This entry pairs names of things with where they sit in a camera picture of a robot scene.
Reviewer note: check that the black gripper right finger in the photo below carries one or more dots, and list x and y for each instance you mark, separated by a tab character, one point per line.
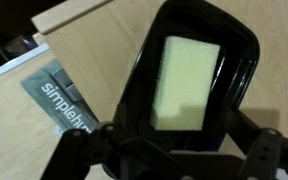
270	153

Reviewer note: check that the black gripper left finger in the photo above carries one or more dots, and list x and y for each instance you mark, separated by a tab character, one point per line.
74	150

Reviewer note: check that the pale yellow sponge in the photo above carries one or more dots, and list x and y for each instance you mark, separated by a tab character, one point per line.
184	83

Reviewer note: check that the black plastic sponge holder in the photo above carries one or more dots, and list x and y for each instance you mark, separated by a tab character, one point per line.
237	66

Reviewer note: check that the grey simplehuman leaflet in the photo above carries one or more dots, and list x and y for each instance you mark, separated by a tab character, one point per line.
60	100

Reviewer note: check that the wooden pull-out shelf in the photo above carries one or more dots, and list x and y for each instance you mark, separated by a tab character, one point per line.
10	133

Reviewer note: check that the light wooden cabinet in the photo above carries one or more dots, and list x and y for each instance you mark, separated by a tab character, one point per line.
100	66

